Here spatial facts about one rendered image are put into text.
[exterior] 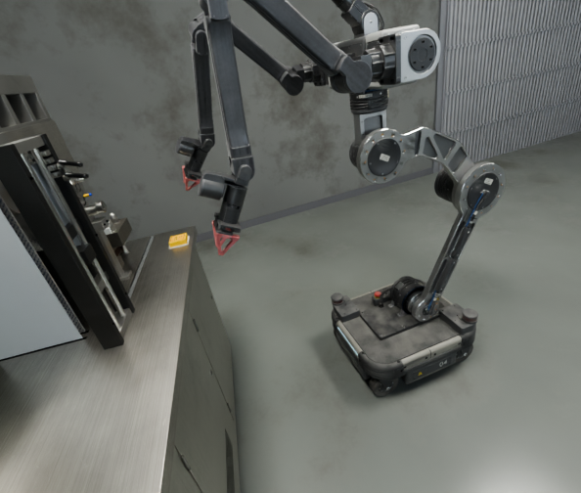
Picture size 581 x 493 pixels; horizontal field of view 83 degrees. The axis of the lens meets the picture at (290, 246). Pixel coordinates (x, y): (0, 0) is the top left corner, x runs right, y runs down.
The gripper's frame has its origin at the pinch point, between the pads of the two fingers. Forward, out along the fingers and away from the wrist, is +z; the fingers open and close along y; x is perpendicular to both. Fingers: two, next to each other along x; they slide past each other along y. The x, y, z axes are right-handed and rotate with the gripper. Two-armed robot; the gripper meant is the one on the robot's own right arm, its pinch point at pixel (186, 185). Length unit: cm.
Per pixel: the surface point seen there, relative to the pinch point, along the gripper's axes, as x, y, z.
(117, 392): -30, 92, 4
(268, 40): 89, -193, -55
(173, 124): 32, -175, 44
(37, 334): -46, 64, 20
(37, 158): -52, 49, -26
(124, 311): -26, 63, 11
